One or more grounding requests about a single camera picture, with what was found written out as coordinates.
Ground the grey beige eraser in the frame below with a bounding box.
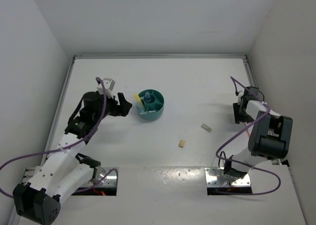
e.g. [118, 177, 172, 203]
[201, 123, 212, 132]

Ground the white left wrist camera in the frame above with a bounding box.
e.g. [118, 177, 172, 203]
[97, 78, 116, 98]

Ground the teal round divided organizer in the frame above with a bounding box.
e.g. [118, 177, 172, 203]
[136, 89, 164, 121]

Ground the metal base plate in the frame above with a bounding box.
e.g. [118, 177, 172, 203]
[204, 167, 251, 188]
[79, 167, 119, 189]

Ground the green highlighter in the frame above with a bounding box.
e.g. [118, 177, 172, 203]
[139, 110, 157, 114]

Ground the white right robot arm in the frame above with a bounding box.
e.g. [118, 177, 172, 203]
[223, 86, 293, 179]

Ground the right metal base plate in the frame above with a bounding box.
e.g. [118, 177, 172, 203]
[204, 167, 251, 188]

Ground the blue capped glue stick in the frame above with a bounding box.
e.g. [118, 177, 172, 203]
[136, 102, 146, 112]

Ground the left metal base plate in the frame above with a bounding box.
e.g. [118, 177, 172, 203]
[79, 167, 119, 189]

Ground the tan small eraser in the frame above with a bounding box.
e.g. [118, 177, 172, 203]
[178, 140, 185, 148]

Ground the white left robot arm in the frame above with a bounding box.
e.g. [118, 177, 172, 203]
[13, 91, 132, 225]

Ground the pink highlighter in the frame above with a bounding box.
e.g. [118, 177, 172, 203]
[243, 122, 252, 137]

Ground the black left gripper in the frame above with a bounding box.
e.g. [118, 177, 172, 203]
[93, 91, 131, 122]

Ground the yellow highlighter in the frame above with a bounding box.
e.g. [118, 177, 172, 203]
[134, 94, 144, 106]

